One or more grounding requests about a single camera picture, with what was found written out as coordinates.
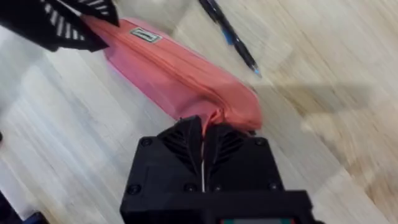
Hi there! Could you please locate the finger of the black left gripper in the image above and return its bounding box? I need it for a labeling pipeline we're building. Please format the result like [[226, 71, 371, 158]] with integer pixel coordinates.
[[0, 0, 110, 53], [59, 0, 120, 27]]

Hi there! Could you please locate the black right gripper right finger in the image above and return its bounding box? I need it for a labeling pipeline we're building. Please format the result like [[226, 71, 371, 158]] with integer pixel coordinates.
[[203, 123, 284, 193]]

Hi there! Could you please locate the pink soft zip bag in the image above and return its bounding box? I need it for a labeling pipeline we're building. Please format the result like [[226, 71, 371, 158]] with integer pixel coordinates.
[[81, 14, 264, 135]]

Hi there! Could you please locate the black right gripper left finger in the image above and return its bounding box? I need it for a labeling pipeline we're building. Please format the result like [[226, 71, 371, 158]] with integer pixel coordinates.
[[126, 115, 204, 196]]

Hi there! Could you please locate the black and blue pen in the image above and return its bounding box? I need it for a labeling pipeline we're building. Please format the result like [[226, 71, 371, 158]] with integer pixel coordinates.
[[198, 0, 262, 78]]

